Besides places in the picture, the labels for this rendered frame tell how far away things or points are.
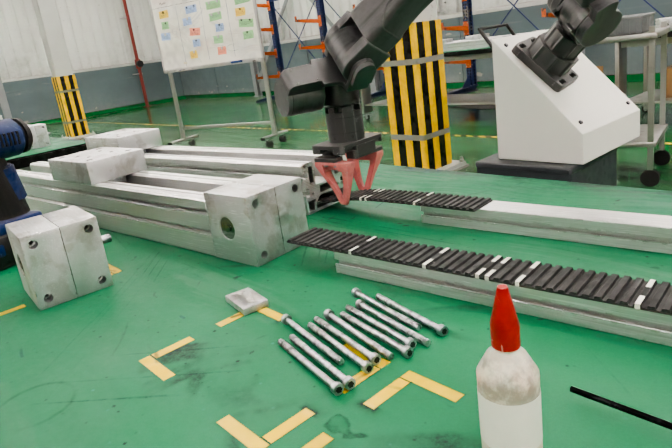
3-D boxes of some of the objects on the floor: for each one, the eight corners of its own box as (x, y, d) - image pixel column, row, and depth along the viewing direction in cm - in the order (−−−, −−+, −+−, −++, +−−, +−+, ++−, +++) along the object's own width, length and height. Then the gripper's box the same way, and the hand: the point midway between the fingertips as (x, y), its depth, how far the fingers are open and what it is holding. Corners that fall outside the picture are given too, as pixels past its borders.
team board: (168, 152, 699) (132, -13, 647) (195, 144, 740) (164, -12, 689) (268, 149, 627) (237, -38, 576) (291, 139, 669) (264, -35, 617)
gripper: (337, 109, 81) (351, 211, 85) (379, 97, 88) (390, 192, 92) (303, 110, 85) (318, 207, 90) (346, 99, 93) (358, 189, 97)
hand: (354, 194), depth 91 cm, fingers closed on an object, 5 cm apart
